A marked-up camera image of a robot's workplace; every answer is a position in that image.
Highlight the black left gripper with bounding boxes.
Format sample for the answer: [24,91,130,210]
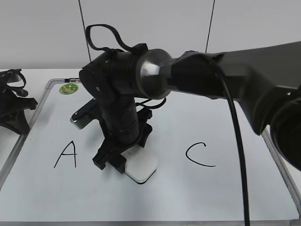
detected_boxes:
[0,69,38,135]

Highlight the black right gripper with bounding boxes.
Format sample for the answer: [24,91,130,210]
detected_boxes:
[92,96,152,173]

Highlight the white whiteboard eraser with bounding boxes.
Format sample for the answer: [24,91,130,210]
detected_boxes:
[121,145,158,184]

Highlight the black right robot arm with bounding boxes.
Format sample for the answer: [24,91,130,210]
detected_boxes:
[79,42,301,169]

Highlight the round green magnet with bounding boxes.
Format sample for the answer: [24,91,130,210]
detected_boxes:
[59,83,79,95]

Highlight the white framed whiteboard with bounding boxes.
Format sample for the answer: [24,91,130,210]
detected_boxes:
[0,77,301,226]

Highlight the black silver hanging clip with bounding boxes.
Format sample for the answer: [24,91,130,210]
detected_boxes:
[64,78,81,83]

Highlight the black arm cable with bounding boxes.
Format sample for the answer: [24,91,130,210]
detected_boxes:
[206,56,251,226]

